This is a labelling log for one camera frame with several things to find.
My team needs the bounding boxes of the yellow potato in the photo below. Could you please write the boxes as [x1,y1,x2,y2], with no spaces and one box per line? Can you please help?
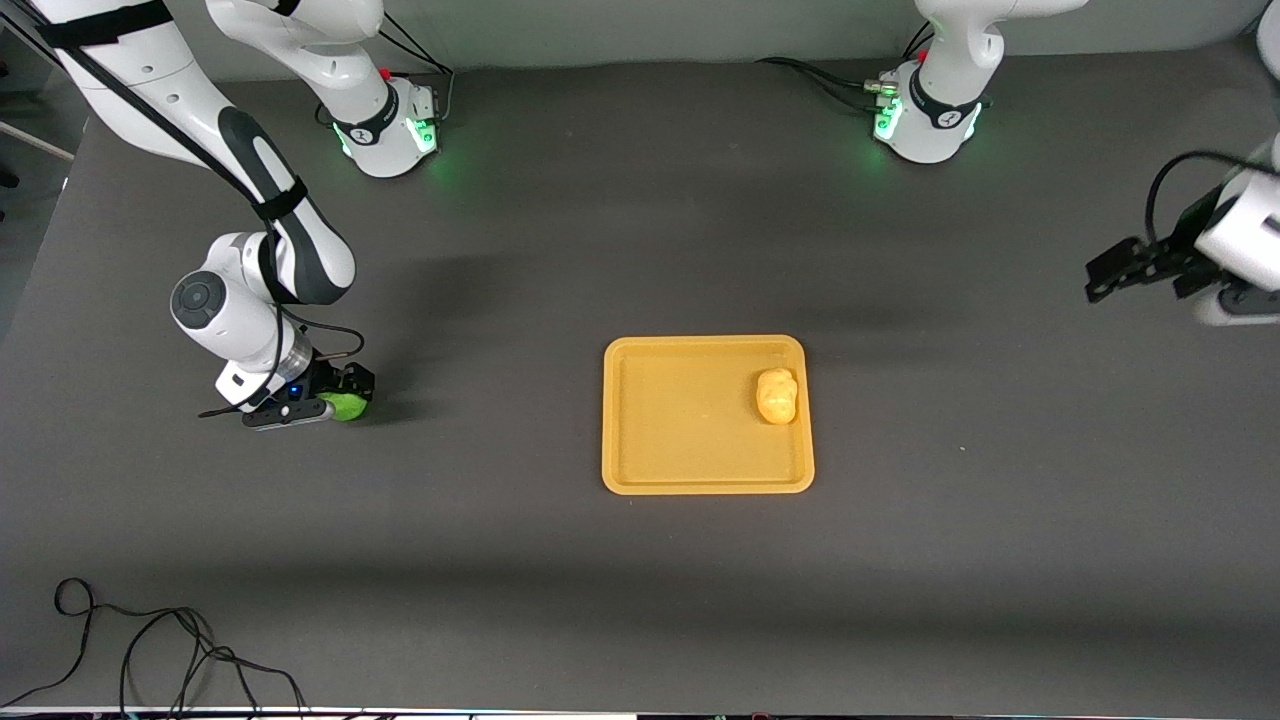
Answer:
[755,367,799,426]

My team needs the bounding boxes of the orange plastic tray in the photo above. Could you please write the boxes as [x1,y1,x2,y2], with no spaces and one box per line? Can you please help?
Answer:
[601,335,816,496]

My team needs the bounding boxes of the dark grey table cloth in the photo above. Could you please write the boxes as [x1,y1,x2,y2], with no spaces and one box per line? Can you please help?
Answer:
[0,38,1280,717]

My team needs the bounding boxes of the black right base cables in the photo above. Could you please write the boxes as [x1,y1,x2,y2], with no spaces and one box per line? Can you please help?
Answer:
[368,18,457,129]

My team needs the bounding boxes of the black base cables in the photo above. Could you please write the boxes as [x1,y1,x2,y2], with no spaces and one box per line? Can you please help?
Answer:
[368,18,457,129]
[755,20,936,113]

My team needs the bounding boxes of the thin black loose cable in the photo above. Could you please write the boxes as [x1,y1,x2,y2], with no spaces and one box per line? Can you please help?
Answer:
[0,578,307,717]

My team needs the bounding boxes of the black left base cables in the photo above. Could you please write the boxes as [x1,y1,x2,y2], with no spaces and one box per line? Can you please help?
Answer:
[755,20,936,113]

